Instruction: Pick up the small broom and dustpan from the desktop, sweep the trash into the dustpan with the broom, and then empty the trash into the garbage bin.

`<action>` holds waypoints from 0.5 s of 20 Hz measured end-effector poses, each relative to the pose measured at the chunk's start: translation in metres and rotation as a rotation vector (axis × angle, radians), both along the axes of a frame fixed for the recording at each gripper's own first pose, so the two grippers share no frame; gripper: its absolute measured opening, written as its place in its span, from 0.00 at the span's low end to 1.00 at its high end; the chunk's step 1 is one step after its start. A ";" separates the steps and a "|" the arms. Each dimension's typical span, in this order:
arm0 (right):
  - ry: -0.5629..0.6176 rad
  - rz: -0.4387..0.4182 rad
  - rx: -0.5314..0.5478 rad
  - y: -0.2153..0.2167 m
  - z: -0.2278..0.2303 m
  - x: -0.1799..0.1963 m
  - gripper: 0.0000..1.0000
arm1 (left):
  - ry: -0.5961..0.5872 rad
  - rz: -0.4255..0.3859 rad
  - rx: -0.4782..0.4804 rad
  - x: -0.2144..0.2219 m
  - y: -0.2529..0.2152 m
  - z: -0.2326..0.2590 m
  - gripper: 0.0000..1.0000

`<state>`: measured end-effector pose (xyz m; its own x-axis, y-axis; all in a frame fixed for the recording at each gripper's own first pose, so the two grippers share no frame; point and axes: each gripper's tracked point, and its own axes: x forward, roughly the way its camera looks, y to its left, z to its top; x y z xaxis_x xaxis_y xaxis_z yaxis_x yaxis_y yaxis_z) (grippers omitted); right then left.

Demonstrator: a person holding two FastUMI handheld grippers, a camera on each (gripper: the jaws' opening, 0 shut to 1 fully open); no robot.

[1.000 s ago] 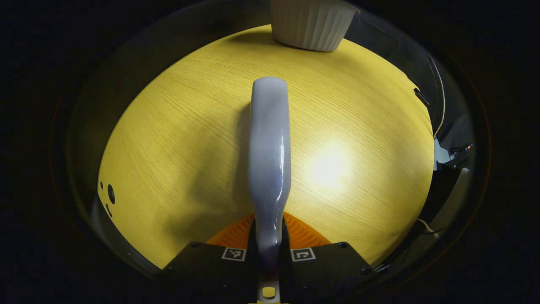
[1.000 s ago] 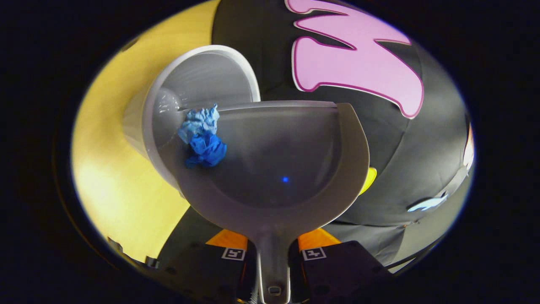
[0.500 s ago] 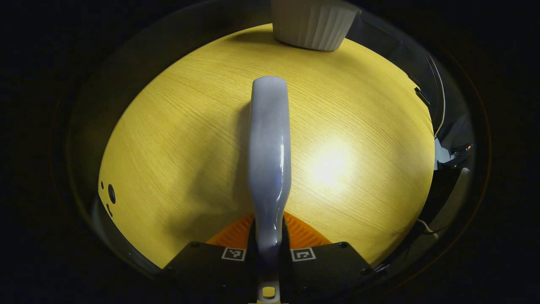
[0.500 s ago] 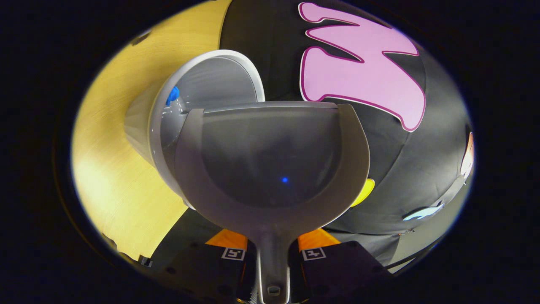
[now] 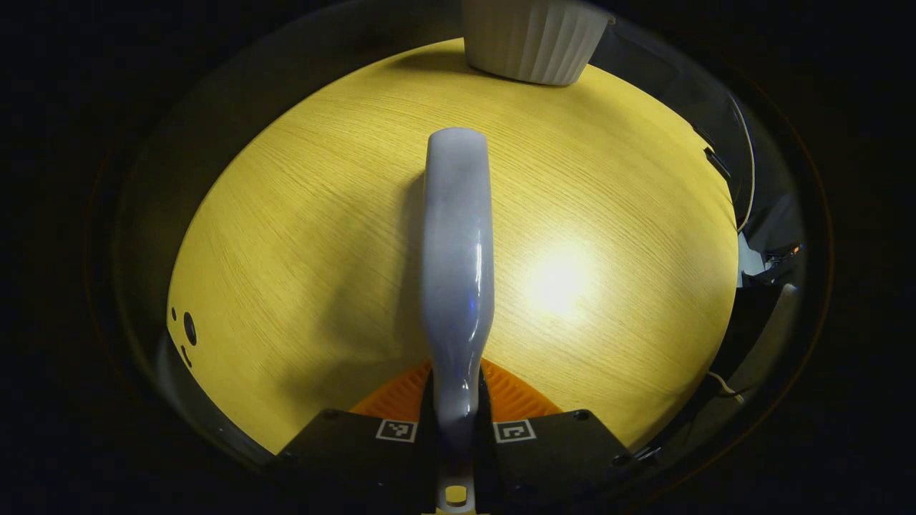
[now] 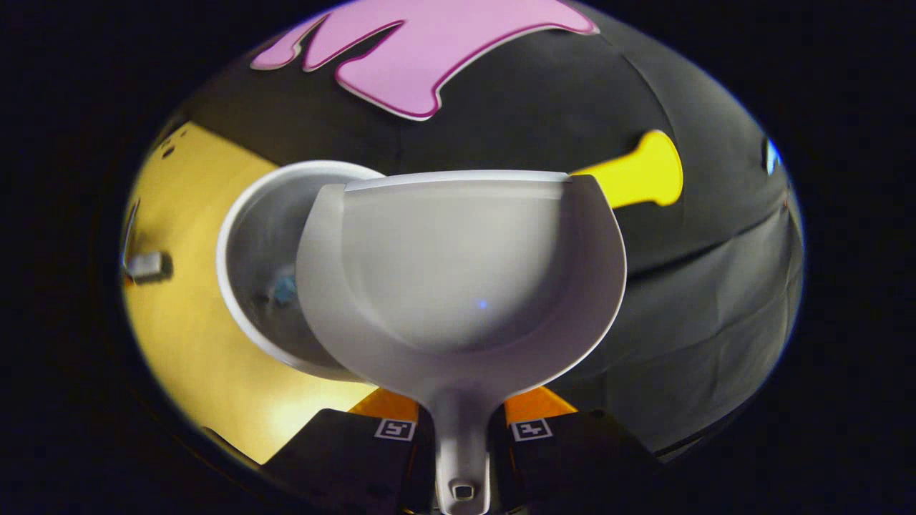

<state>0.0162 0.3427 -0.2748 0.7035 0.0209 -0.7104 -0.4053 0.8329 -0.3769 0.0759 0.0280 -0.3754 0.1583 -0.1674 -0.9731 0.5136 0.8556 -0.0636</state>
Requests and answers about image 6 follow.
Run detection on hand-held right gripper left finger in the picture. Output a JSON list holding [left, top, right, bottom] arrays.
[[261, 386, 439, 515]]

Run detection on small grey broom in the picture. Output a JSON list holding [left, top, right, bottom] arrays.
[[123, 250, 174, 285]]

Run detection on grey dustpan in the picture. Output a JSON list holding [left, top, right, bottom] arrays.
[[295, 170, 628, 515]]

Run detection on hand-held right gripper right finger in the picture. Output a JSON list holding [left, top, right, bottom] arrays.
[[490, 386, 666, 515]]

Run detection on light blue paper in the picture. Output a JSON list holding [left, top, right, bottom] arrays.
[[268, 275, 298, 307]]

